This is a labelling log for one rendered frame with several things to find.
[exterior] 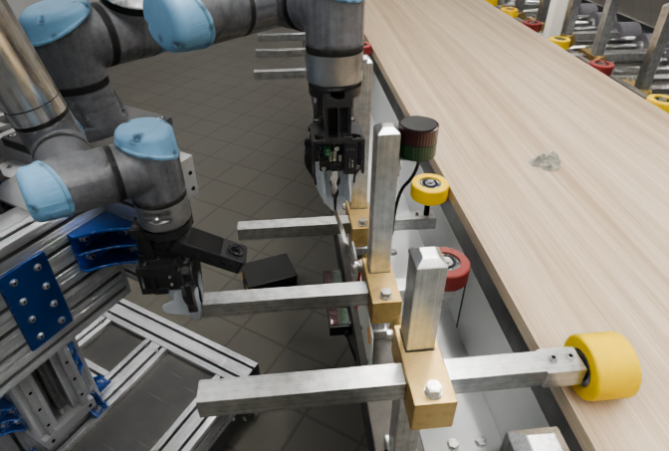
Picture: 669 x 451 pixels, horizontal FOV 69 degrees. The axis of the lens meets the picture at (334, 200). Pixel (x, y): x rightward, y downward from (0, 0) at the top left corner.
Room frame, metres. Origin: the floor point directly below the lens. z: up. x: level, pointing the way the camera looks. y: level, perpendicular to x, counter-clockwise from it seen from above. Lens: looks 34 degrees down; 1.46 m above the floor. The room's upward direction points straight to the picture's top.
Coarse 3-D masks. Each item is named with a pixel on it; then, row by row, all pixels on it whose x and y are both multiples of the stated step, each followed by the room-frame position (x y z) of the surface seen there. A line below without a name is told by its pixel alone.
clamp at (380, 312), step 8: (368, 272) 0.64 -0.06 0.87; (384, 272) 0.64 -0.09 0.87; (392, 272) 0.64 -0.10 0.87; (368, 280) 0.62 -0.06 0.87; (376, 280) 0.62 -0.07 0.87; (384, 280) 0.62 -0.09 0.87; (392, 280) 0.62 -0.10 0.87; (368, 288) 0.60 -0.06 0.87; (376, 288) 0.60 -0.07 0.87; (392, 288) 0.60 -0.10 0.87; (368, 296) 0.60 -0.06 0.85; (376, 296) 0.58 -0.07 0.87; (392, 296) 0.58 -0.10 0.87; (400, 296) 0.58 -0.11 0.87; (368, 304) 0.60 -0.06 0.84; (376, 304) 0.57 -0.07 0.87; (384, 304) 0.57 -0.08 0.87; (392, 304) 0.57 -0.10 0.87; (400, 304) 0.57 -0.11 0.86; (376, 312) 0.57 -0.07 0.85; (384, 312) 0.57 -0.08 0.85; (392, 312) 0.57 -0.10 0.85; (400, 312) 0.57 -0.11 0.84; (376, 320) 0.57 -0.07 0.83; (384, 320) 0.57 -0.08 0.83; (392, 320) 0.57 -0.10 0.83
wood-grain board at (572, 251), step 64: (384, 0) 2.67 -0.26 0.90; (448, 0) 2.67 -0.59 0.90; (384, 64) 1.67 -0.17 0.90; (448, 64) 1.67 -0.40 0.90; (512, 64) 1.67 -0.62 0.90; (576, 64) 1.67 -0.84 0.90; (448, 128) 1.16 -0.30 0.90; (512, 128) 1.16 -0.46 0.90; (576, 128) 1.16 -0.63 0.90; (640, 128) 1.16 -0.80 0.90; (448, 192) 0.88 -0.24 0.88; (512, 192) 0.85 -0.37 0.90; (576, 192) 0.85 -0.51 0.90; (640, 192) 0.85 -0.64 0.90; (512, 256) 0.65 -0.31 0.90; (576, 256) 0.65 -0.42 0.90; (640, 256) 0.65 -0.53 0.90; (576, 320) 0.50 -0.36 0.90; (640, 320) 0.50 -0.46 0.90; (640, 448) 0.31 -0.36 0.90
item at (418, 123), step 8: (408, 120) 0.67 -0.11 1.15; (416, 120) 0.67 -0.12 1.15; (424, 120) 0.67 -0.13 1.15; (432, 120) 0.67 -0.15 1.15; (408, 128) 0.64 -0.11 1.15; (416, 128) 0.64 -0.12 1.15; (424, 128) 0.64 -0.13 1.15; (432, 128) 0.64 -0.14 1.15; (432, 144) 0.64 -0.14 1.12; (400, 160) 0.64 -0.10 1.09; (400, 168) 0.65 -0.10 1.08; (416, 168) 0.66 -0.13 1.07; (400, 192) 0.66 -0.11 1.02
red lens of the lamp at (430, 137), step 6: (438, 126) 0.65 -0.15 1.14; (402, 132) 0.65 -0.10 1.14; (408, 132) 0.64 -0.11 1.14; (414, 132) 0.63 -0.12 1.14; (420, 132) 0.63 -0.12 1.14; (426, 132) 0.63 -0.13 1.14; (432, 132) 0.64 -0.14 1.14; (402, 138) 0.65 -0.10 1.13; (408, 138) 0.64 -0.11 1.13; (414, 138) 0.63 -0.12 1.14; (420, 138) 0.63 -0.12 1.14; (426, 138) 0.63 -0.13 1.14; (432, 138) 0.64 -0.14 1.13; (408, 144) 0.64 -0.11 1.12; (414, 144) 0.63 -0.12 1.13; (420, 144) 0.63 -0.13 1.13; (426, 144) 0.63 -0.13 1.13
